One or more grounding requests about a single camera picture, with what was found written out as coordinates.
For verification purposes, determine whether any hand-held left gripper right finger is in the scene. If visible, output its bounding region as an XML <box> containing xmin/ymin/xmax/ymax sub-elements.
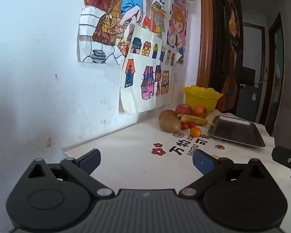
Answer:
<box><xmin>179</xmin><ymin>149</ymin><xmax>269</xmax><ymax>198</ymax></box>

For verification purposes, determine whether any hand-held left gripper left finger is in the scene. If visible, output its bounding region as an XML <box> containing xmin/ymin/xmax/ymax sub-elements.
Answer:
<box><xmin>22</xmin><ymin>149</ymin><xmax>115</xmax><ymax>198</ymax></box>

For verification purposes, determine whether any yellow banana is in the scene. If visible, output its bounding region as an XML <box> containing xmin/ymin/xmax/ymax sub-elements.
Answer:
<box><xmin>177</xmin><ymin>114</ymin><xmax>215</xmax><ymax>127</ymax></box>

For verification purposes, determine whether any metal tray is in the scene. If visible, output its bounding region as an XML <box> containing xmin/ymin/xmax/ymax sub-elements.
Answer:
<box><xmin>208</xmin><ymin>115</ymin><xmax>266</xmax><ymax>148</ymax></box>

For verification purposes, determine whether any brown kiwi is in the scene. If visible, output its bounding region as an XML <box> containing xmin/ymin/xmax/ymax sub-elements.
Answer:
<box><xmin>159</xmin><ymin>114</ymin><xmax>182</xmax><ymax>133</ymax></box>

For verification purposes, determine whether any pale red apple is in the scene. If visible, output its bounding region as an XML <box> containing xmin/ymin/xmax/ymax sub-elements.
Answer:
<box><xmin>192</xmin><ymin>105</ymin><xmax>208</xmax><ymax>119</ymax></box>

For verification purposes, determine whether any dark red apple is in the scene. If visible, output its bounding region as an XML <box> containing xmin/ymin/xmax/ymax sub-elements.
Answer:
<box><xmin>175</xmin><ymin>104</ymin><xmax>193</xmax><ymax>116</ymax></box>

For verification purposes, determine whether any brown potato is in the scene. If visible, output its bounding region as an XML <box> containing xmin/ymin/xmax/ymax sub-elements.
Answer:
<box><xmin>159</xmin><ymin>110</ymin><xmax>177</xmax><ymax>120</ymax></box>

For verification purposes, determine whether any yellow plastic bowl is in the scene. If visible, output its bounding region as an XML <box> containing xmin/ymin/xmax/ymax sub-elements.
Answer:
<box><xmin>183</xmin><ymin>85</ymin><xmax>223</xmax><ymax>113</ymax></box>

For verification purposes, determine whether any grey refrigerator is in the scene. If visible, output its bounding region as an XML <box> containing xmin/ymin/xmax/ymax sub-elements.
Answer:
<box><xmin>235</xmin><ymin>84</ymin><xmax>260</xmax><ymax>122</ymax></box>

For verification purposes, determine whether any colored houses drawing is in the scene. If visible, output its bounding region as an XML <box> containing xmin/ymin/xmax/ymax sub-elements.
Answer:
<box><xmin>119</xmin><ymin>25</ymin><xmax>182</xmax><ymax>114</ymax></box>

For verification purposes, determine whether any black box appliance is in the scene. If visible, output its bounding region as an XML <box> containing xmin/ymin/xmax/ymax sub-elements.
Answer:
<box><xmin>242</xmin><ymin>67</ymin><xmax>256</xmax><ymax>85</ymax></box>

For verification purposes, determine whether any door poster orange dress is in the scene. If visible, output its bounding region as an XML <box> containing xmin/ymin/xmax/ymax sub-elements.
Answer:
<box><xmin>219</xmin><ymin>0</ymin><xmax>244</xmax><ymax>112</ymax></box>

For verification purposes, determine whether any pink cartoon girl drawing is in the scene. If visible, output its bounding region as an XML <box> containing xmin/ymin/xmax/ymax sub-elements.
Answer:
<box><xmin>167</xmin><ymin>0</ymin><xmax>189</xmax><ymax>65</ymax></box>

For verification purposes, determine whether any large colored child drawing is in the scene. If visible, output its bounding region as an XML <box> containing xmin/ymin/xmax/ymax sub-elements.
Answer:
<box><xmin>77</xmin><ymin>0</ymin><xmax>172</xmax><ymax>65</ymax></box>

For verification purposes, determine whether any dark hallway door frame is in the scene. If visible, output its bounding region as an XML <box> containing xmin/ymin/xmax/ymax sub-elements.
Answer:
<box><xmin>259</xmin><ymin>12</ymin><xmax>286</xmax><ymax>136</ymax></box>

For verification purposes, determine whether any wooden door frame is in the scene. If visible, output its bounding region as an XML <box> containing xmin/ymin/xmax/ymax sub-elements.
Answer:
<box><xmin>196</xmin><ymin>0</ymin><xmax>219</xmax><ymax>89</ymax></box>

